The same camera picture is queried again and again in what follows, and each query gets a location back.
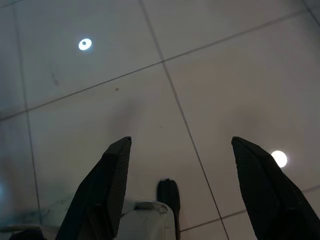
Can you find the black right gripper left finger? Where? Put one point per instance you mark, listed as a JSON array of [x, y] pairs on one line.
[[100, 190]]

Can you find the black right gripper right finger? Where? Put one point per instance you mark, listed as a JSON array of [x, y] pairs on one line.
[[270, 195]]

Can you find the silver robot leg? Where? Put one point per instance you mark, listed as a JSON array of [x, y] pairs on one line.
[[147, 223]]

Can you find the black robot foot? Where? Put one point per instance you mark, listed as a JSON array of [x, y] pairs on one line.
[[169, 200]]

